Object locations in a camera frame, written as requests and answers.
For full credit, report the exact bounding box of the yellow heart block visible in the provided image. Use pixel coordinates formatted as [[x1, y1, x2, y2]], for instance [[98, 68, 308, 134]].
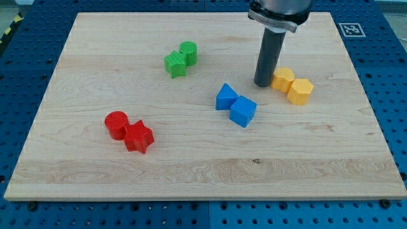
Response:
[[270, 67, 295, 93]]

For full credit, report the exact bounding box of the yellow hexagon block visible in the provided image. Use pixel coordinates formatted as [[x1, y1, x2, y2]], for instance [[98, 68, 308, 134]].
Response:
[[287, 78, 314, 106]]

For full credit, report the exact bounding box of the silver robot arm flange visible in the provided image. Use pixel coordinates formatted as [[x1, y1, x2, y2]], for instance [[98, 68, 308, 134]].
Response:
[[248, 0, 313, 33]]

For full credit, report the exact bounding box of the blue triangle block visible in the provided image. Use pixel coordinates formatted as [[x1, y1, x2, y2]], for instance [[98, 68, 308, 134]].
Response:
[[216, 83, 239, 110]]

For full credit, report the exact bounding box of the blue cube block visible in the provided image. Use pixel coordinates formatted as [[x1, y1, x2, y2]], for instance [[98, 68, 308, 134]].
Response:
[[229, 96, 257, 128]]

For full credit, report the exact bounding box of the green star block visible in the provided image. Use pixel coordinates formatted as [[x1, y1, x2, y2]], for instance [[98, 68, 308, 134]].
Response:
[[163, 50, 187, 78]]

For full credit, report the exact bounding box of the light wooden board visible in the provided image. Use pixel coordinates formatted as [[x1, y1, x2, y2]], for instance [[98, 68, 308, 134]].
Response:
[[4, 12, 406, 201]]

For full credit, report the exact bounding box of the green cylinder block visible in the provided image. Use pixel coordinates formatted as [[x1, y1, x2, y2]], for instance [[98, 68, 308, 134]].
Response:
[[179, 41, 198, 66]]

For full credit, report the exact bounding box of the red star block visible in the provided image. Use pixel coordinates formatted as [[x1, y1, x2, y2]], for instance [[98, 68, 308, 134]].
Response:
[[123, 120, 155, 154]]

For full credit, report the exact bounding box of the red cylinder block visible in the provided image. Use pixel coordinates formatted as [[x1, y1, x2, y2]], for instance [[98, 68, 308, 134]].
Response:
[[104, 111, 129, 141]]

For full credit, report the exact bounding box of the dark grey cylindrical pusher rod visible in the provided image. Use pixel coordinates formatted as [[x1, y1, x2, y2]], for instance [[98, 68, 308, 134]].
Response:
[[254, 28, 286, 87]]

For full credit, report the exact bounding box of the black white fiducial marker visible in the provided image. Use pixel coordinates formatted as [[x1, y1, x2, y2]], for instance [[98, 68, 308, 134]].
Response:
[[339, 22, 366, 38]]

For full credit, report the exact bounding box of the black bolt left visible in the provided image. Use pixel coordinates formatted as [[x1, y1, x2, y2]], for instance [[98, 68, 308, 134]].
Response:
[[27, 202, 38, 212]]

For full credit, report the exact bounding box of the black bolt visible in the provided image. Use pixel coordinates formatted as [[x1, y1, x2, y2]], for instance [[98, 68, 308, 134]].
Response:
[[27, 202, 38, 212], [379, 199, 391, 209]]

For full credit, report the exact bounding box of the black bolt right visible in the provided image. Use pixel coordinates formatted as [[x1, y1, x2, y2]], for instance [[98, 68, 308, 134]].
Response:
[[379, 199, 391, 209]]

